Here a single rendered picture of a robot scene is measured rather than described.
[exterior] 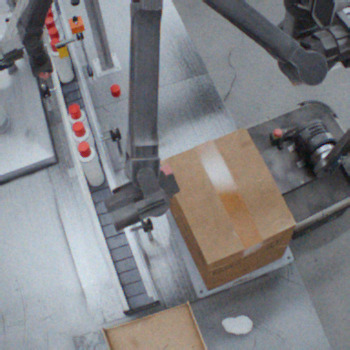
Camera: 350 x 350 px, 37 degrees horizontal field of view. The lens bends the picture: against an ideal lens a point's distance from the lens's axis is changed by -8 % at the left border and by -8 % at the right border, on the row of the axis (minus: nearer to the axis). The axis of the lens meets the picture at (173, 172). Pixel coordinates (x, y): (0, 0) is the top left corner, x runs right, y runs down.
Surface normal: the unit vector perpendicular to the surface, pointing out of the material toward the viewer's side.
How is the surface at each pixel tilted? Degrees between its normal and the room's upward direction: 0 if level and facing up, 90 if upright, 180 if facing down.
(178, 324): 0
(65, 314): 0
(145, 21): 58
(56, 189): 0
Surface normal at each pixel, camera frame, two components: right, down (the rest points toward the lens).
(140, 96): 0.22, 0.35
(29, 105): -0.06, -0.44
